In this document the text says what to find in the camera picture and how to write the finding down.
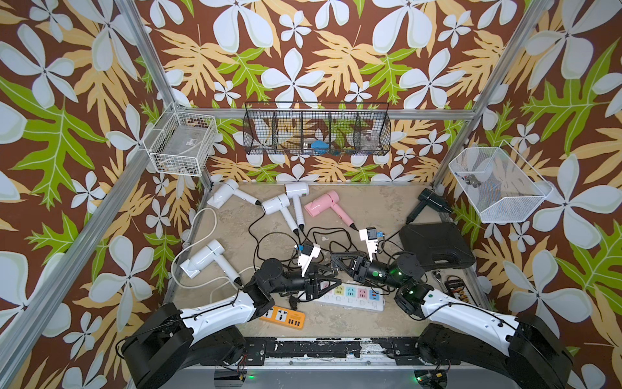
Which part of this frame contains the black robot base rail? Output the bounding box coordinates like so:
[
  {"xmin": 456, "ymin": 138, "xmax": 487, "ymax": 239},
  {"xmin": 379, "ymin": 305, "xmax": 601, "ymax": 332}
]
[{"xmin": 237, "ymin": 336, "xmax": 438, "ymax": 366}]

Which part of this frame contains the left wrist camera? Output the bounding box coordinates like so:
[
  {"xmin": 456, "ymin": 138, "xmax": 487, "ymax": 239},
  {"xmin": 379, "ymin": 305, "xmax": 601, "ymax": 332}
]
[{"xmin": 297, "ymin": 241, "xmax": 322, "ymax": 277}]

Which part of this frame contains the ratchet wrench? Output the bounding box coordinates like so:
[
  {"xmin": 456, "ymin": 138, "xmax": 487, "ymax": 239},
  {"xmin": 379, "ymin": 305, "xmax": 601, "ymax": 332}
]
[{"xmin": 432, "ymin": 270, "xmax": 449, "ymax": 294}]

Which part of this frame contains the metal clip in basket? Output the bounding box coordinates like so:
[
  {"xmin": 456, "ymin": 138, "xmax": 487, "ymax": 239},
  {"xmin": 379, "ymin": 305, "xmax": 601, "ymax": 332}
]
[{"xmin": 463, "ymin": 174, "xmax": 482, "ymax": 188}]

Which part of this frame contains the black plastic tool case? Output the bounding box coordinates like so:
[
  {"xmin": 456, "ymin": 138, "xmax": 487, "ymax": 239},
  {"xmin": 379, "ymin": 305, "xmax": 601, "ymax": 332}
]
[{"xmin": 398, "ymin": 222, "xmax": 476, "ymax": 272}]

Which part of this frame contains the white hair dryer far left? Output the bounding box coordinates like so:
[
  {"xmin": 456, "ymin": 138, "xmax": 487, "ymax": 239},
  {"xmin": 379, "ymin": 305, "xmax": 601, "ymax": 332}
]
[{"xmin": 207, "ymin": 179, "xmax": 262, "ymax": 209}]

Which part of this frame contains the white mesh basket right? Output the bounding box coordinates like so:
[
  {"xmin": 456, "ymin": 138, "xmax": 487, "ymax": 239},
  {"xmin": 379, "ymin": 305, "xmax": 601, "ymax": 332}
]
[{"xmin": 449, "ymin": 141, "xmax": 554, "ymax": 224}]

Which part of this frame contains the blue object in basket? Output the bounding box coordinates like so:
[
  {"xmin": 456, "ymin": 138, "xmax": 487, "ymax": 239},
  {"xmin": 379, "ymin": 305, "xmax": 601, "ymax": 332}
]
[{"xmin": 311, "ymin": 140, "xmax": 330, "ymax": 156}]

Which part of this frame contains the black wire basket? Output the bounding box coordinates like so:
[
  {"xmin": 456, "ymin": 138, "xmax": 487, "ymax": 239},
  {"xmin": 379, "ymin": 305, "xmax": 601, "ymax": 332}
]
[{"xmin": 241, "ymin": 101, "xmax": 392, "ymax": 157}]

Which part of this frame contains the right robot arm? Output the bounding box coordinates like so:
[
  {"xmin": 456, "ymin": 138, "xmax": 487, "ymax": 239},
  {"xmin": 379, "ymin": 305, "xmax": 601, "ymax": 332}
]
[{"xmin": 331, "ymin": 252, "xmax": 573, "ymax": 388}]

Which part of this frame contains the white multicolour power strip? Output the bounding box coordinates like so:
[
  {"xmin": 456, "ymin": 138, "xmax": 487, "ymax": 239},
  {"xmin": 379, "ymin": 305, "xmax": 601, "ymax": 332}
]
[{"xmin": 314, "ymin": 283, "xmax": 385, "ymax": 312}]

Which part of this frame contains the white wire basket left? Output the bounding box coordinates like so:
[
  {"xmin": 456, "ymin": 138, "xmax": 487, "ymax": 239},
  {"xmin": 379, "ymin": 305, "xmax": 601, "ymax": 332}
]
[{"xmin": 144, "ymin": 104, "xmax": 219, "ymax": 177}]

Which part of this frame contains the black plug on orange strip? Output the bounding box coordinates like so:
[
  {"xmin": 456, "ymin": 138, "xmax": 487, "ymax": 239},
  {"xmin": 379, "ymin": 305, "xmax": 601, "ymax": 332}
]
[{"xmin": 288, "ymin": 295, "xmax": 299, "ymax": 311}]

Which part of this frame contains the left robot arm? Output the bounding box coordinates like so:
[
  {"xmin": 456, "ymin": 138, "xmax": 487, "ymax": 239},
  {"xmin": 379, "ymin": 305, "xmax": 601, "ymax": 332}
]
[{"xmin": 117, "ymin": 259, "xmax": 342, "ymax": 388}]

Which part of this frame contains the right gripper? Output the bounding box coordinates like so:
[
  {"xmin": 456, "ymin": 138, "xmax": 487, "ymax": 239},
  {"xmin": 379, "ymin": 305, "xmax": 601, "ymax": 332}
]
[{"xmin": 334, "ymin": 253, "xmax": 405, "ymax": 293}]

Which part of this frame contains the black dryer power cable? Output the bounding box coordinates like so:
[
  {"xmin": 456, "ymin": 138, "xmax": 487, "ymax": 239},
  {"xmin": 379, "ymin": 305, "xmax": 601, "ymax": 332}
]
[{"xmin": 310, "ymin": 225, "xmax": 419, "ymax": 295}]

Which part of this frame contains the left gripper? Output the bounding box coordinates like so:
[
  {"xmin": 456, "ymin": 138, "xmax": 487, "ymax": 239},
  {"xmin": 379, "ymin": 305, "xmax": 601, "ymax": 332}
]
[{"xmin": 266, "ymin": 260, "xmax": 338, "ymax": 300}]

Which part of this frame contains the black hair dryer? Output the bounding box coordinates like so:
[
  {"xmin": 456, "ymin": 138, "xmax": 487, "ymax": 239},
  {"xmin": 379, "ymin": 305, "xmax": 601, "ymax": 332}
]
[{"xmin": 406, "ymin": 188, "xmax": 453, "ymax": 225}]

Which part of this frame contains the white hair dryer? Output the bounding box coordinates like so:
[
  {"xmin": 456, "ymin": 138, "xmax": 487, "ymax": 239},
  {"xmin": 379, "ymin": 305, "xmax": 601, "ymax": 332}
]
[
  {"xmin": 181, "ymin": 240, "xmax": 242, "ymax": 286},
  {"xmin": 285, "ymin": 182, "xmax": 309, "ymax": 232},
  {"xmin": 207, "ymin": 179, "xmax": 262, "ymax": 209},
  {"xmin": 262, "ymin": 194, "xmax": 300, "ymax": 237}
]

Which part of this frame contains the white hair dryer near left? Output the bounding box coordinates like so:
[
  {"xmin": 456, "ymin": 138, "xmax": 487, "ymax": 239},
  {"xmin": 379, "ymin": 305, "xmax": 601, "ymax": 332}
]
[{"xmin": 181, "ymin": 240, "xmax": 242, "ymax": 286}]

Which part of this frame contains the orange power strip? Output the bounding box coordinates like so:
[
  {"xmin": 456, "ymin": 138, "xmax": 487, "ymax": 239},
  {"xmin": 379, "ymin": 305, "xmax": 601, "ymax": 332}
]
[{"xmin": 260, "ymin": 306, "xmax": 305, "ymax": 330}]

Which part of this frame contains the pink hair dryer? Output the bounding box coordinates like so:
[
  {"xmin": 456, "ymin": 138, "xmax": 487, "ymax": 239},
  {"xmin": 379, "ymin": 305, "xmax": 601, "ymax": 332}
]
[{"xmin": 304, "ymin": 191, "xmax": 356, "ymax": 230}]

